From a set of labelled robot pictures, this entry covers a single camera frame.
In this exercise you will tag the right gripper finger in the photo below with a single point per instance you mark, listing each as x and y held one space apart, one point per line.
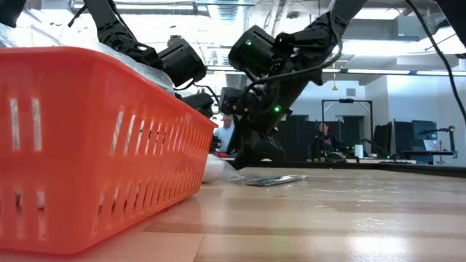
243 151
271 151

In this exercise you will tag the black comb clear bag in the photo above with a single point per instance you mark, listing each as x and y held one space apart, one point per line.
275 180

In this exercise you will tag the orange plastic slotted basket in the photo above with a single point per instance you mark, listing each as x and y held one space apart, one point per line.
91 153

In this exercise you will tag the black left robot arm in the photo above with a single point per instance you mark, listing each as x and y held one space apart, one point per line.
116 34

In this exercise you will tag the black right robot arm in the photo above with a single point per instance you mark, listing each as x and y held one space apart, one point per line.
320 34

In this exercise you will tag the person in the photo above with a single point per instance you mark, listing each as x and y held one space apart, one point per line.
324 142
225 134

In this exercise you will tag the black partition screen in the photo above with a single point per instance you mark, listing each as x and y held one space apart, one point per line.
302 138

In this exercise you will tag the orange hanging cone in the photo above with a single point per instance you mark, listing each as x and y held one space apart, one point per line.
334 87

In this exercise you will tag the white cup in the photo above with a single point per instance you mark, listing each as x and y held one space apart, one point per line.
359 151

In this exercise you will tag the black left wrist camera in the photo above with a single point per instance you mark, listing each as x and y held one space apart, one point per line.
182 60

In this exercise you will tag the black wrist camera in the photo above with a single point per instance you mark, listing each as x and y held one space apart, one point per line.
182 60
253 52

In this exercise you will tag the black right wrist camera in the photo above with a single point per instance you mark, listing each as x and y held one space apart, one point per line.
253 52

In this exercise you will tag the black background rig frame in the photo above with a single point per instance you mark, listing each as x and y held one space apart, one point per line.
346 100

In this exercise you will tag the black aluminium table frame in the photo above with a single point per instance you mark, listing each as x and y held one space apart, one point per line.
418 170

